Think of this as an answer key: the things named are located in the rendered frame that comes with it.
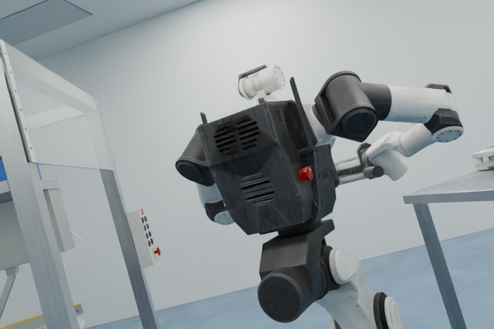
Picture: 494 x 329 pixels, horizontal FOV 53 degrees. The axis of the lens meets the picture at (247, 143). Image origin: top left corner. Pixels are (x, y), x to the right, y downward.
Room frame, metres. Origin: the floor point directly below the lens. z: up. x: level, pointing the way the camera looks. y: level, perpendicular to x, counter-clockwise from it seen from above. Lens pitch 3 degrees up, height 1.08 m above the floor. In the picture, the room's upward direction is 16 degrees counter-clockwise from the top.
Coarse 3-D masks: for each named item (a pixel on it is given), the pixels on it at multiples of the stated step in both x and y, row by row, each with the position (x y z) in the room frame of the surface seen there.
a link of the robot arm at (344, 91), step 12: (336, 84) 1.19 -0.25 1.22; (348, 84) 1.17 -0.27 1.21; (360, 84) 1.18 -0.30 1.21; (372, 84) 1.19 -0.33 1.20; (384, 84) 1.21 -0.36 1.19; (336, 96) 1.17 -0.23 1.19; (348, 96) 1.14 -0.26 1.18; (360, 96) 1.14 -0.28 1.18; (372, 96) 1.17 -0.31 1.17; (384, 96) 1.18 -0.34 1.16; (336, 108) 1.16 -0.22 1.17; (384, 108) 1.18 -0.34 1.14
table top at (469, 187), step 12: (492, 168) 1.97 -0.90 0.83; (456, 180) 1.94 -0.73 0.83; (468, 180) 1.84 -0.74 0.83; (480, 180) 1.76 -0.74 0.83; (492, 180) 1.68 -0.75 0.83; (420, 192) 1.88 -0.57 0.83; (432, 192) 1.79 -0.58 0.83; (444, 192) 1.71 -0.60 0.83; (456, 192) 1.65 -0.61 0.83; (468, 192) 1.60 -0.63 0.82; (480, 192) 1.55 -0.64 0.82; (492, 192) 1.50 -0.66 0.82
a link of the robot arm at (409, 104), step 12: (432, 84) 1.25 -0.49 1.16; (444, 84) 1.26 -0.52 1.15; (396, 96) 1.19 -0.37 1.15; (408, 96) 1.19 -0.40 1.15; (420, 96) 1.20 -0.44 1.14; (432, 96) 1.21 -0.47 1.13; (444, 96) 1.22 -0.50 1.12; (396, 108) 1.19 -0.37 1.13; (408, 108) 1.20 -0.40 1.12; (420, 108) 1.20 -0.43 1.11; (432, 108) 1.21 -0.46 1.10; (444, 108) 1.22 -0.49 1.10; (384, 120) 1.22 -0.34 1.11; (396, 120) 1.23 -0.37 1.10; (408, 120) 1.23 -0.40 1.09; (420, 120) 1.23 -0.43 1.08; (432, 120) 1.23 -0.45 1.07; (444, 120) 1.22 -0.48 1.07; (456, 120) 1.22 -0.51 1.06; (432, 132) 1.26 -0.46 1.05; (444, 132) 1.25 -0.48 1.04; (456, 132) 1.25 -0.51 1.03
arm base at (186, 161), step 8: (184, 160) 1.34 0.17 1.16; (192, 160) 1.33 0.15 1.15; (200, 160) 1.33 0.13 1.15; (176, 168) 1.38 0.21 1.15; (184, 168) 1.36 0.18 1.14; (192, 168) 1.34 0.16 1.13; (200, 168) 1.34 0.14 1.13; (208, 168) 1.33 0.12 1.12; (184, 176) 1.39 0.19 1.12; (192, 176) 1.37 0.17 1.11; (200, 176) 1.36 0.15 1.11; (208, 176) 1.36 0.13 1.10; (208, 184) 1.39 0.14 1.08
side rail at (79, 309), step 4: (80, 304) 1.60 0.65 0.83; (76, 308) 1.59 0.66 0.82; (80, 308) 1.60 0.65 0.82; (76, 312) 1.59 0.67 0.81; (80, 312) 1.60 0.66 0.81; (28, 320) 1.59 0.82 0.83; (32, 320) 1.59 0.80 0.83; (36, 320) 1.59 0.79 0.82; (40, 320) 1.59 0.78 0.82; (44, 320) 1.59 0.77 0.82; (16, 324) 1.58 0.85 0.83; (20, 324) 1.58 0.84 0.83; (24, 324) 1.58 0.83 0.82; (28, 324) 1.59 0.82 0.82; (32, 324) 1.59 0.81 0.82; (36, 324) 1.59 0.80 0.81; (40, 324) 1.59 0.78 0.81; (44, 324) 1.59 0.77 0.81; (4, 328) 1.58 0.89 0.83; (8, 328) 1.58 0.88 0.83; (12, 328) 1.58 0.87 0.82; (16, 328) 1.58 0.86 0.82; (20, 328) 1.58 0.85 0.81; (24, 328) 1.58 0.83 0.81; (28, 328) 1.59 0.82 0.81; (32, 328) 1.59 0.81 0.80
